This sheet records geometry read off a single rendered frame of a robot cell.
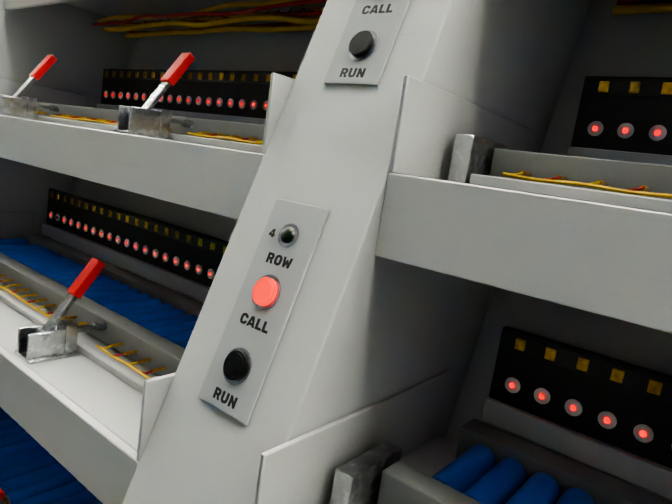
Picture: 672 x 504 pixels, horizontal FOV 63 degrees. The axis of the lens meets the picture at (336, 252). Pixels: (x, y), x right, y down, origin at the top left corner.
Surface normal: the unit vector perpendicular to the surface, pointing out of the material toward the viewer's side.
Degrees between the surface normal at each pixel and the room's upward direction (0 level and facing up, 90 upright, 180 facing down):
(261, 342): 90
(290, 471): 90
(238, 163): 110
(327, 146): 90
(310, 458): 90
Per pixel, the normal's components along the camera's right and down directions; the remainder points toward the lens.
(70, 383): 0.15, -0.98
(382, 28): -0.53, -0.31
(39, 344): 0.77, 0.21
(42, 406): -0.62, 0.03
